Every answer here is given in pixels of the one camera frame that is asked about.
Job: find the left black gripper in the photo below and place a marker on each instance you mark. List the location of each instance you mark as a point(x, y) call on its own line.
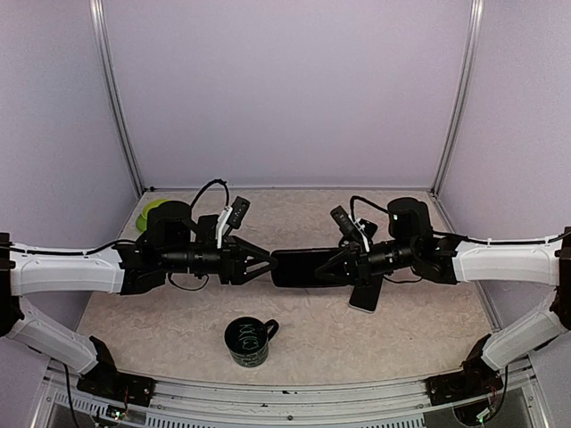
point(236, 251)

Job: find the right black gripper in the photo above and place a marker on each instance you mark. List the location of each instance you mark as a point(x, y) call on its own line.
point(350, 275)

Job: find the purple edged black phone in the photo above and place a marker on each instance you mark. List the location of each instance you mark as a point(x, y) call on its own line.
point(296, 268)

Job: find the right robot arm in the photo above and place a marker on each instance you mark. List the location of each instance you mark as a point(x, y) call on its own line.
point(446, 258)

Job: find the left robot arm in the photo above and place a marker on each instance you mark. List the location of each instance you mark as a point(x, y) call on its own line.
point(27, 269)

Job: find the silver edged black phone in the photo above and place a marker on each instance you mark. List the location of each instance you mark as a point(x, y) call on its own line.
point(365, 298)

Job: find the black phone case right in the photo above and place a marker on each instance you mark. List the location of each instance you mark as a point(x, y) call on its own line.
point(367, 228)

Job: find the black mug green print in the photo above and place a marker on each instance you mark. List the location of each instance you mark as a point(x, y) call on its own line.
point(247, 340)

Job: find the green plastic bowl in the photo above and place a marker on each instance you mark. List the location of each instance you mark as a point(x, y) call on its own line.
point(149, 206)

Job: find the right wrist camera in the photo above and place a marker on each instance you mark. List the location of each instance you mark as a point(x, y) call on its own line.
point(351, 230)

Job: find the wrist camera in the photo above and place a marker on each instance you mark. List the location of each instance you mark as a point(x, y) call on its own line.
point(230, 219)
point(351, 230)

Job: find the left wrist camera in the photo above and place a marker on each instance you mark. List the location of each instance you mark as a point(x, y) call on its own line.
point(230, 219)

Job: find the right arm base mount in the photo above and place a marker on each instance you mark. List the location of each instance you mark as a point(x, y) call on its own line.
point(465, 384)

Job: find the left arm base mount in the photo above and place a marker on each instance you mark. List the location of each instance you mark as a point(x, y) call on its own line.
point(109, 383)

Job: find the front aluminium rail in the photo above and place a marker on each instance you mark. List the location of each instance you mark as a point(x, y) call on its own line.
point(175, 403)

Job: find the right aluminium frame post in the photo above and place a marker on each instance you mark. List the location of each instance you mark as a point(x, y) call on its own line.
point(461, 96)

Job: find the aluminium frame post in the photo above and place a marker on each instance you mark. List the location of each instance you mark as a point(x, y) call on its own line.
point(461, 96)
point(97, 13)

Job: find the left aluminium frame post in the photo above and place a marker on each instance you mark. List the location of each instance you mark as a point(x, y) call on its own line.
point(97, 13)

